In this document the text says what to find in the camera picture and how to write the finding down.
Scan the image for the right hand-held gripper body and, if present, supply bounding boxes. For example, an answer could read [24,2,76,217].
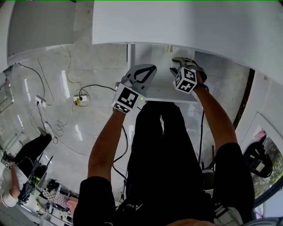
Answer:
[173,57,208,94]

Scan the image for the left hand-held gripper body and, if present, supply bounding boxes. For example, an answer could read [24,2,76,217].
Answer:
[112,74,147,115]

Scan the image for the white rectangular tray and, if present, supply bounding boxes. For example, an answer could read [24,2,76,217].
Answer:
[130,43,199,104]

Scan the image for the person's right forearm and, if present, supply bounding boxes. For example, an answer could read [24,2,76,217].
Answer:
[194,83,239,153]

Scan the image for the person's left forearm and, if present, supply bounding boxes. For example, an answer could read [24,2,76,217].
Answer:
[88,107,128,184]

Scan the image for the white power strip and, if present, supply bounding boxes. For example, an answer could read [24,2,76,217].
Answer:
[72,94,90,107]
[34,96,47,109]

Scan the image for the person's black trousers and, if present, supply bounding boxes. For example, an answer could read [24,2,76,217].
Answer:
[127,102,216,221]

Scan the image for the person's black shirt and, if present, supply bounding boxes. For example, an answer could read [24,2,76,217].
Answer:
[73,142,256,226]

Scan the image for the white table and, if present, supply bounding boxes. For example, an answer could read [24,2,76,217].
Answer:
[6,0,77,61]

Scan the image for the pink patterned box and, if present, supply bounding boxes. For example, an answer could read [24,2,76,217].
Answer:
[43,188,71,211]

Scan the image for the grey waist pouch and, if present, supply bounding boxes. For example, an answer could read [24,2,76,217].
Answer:
[213,202,244,226]

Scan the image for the black floor cable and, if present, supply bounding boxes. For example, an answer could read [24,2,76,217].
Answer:
[17,63,55,106]
[78,84,117,98]

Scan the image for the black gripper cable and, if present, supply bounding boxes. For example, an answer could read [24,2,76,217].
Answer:
[112,124,129,179]
[198,110,205,165]

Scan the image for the coiled white floor cable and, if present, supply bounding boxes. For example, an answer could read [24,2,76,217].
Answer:
[31,105,89,156]

